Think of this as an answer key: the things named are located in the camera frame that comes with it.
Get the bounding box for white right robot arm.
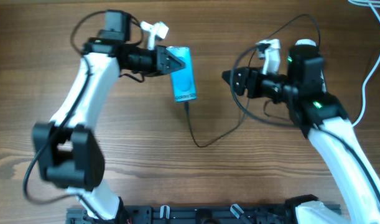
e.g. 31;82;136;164
222;39;380;223

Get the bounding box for black charging cable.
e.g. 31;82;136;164
183;13;322;149

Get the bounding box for Galaxy S25 smartphone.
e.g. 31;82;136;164
167;46;197;103

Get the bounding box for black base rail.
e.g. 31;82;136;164
65;203;343;224

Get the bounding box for white power strip cord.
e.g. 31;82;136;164
348;0;380;128

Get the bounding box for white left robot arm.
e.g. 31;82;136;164
30;10;185;223

